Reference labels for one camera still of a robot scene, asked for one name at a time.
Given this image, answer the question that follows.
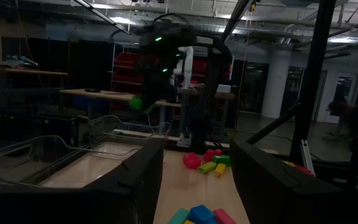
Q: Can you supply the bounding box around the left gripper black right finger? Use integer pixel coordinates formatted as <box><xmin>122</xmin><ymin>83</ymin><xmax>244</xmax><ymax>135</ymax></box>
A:
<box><xmin>229</xmin><ymin>139</ymin><xmax>358</xmax><ymax>224</ymax></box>

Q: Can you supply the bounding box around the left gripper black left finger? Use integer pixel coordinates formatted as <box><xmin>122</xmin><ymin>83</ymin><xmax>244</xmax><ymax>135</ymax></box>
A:
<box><xmin>0</xmin><ymin>138</ymin><xmax>165</xmax><ymax>224</ymax></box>

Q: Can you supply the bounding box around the green chunky toy block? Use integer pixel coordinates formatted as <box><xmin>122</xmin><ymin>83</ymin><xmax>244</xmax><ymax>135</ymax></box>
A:
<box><xmin>128</xmin><ymin>95</ymin><xmax>155</xmax><ymax>115</ymax></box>
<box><xmin>211</xmin><ymin>154</ymin><xmax>232</xmax><ymax>167</ymax></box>

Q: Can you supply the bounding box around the red slim toy block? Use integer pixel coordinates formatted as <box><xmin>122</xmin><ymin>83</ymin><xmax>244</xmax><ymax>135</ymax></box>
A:
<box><xmin>212</xmin><ymin>208</ymin><xmax>237</xmax><ymax>224</ymax></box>

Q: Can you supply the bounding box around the red storage bin rack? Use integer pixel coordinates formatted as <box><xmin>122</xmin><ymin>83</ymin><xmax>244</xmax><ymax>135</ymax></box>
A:
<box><xmin>112</xmin><ymin>51</ymin><xmax>234</xmax><ymax>114</ymax></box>

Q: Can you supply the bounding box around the red chunky toy block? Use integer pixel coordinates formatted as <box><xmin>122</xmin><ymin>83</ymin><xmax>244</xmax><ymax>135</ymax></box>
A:
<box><xmin>182</xmin><ymin>152</ymin><xmax>202</xmax><ymax>170</ymax></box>
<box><xmin>203</xmin><ymin>148</ymin><xmax>223</xmax><ymax>163</ymax></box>
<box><xmin>293</xmin><ymin>164</ymin><xmax>314</xmax><ymax>177</ymax></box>

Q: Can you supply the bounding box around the wooden workbench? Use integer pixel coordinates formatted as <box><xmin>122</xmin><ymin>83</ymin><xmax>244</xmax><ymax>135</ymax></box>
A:
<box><xmin>59</xmin><ymin>88</ymin><xmax>236</xmax><ymax>138</ymax></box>

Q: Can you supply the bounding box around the clear plastic bin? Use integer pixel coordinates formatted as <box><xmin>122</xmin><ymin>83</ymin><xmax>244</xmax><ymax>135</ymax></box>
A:
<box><xmin>0</xmin><ymin>134</ymin><xmax>141</xmax><ymax>190</ymax></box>
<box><xmin>88</xmin><ymin>114</ymin><xmax>173</xmax><ymax>156</ymax></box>

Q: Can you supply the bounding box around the ceiling light panel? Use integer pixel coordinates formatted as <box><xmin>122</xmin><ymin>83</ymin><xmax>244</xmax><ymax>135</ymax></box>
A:
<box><xmin>328</xmin><ymin>36</ymin><xmax>358</xmax><ymax>44</ymax></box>
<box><xmin>90</xmin><ymin>2</ymin><xmax>114</xmax><ymax>9</ymax></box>
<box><xmin>109</xmin><ymin>16</ymin><xmax>136</xmax><ymax>26</ymax></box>

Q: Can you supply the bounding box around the white box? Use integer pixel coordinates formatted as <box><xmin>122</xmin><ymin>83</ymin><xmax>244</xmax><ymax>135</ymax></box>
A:
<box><xmin>216</xmin><ymin>83</ymin><xmax>232</xmax><ymax>94</ymax></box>

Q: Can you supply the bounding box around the teal slim toy block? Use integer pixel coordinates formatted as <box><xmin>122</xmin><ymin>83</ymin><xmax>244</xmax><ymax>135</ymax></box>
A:
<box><xmin>166</xmin><ymin>207</ymin><xmax>191</xmax><ymax>224</ymax></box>

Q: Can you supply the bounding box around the blue chunky toy block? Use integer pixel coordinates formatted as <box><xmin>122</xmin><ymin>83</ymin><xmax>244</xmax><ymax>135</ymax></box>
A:
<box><xmin>187</xmin><ymin>203</ymin><xmax>219</xmax><ymax>224</ymax></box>

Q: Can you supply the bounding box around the lime green slim toy block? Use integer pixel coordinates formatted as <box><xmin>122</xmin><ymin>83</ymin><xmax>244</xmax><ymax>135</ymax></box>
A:
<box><xmin>196</xmin><ymin>161</ymin><xmax>218</xmax><ymax>175</ymax></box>

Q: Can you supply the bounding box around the white round column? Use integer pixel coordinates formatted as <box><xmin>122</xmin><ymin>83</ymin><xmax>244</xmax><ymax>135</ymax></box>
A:
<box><xmin>260</xmin><ymin>46</ymin><xmax>293</xmax><ymax>119</ymax></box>

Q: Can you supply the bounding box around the silver aluminium bracket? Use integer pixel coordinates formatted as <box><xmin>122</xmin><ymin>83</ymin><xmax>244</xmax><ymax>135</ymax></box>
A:
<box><xmin>300</xmin><ymin>139</ymin><xmax>317</xmax><ymax>177</ymax></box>
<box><xmin>176</xmin><ymin>132</ymin><xmax>193</xmax><ymax>147</ymax></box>

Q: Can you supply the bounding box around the black aluminium rig frame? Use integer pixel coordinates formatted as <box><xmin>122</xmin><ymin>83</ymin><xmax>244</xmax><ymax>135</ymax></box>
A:
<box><xmin>219</xmin><ymin>0</ymin><xmax>338</xmax><ymax>167</ymax></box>

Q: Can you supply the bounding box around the wooden wall shelf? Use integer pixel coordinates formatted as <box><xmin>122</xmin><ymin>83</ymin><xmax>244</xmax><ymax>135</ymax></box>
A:
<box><xmin>0</xmin><ymin>65</ymin><xmax>69</xmax><ymax>77</ymax></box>

